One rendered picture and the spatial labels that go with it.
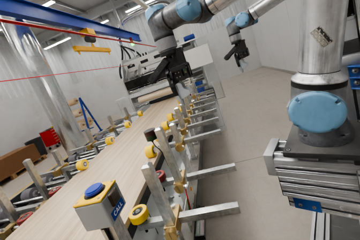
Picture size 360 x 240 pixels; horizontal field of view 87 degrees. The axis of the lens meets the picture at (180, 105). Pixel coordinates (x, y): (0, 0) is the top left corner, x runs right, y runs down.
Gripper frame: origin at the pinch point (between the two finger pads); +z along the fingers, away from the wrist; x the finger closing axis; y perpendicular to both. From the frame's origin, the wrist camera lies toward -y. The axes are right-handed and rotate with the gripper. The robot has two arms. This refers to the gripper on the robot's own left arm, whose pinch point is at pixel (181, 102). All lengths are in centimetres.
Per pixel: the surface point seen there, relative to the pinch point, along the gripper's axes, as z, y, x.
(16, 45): -157, -369, 234
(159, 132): 12.8, -18.6, 8.9
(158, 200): 30.1, -15.9, -16.0
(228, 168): 42.8, 6.4, 16.4
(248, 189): 128, 2, 103
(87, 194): 5.3, -12.9, -41.7
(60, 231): 39, -69, -20
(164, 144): 19.6, -18.3, 9.0
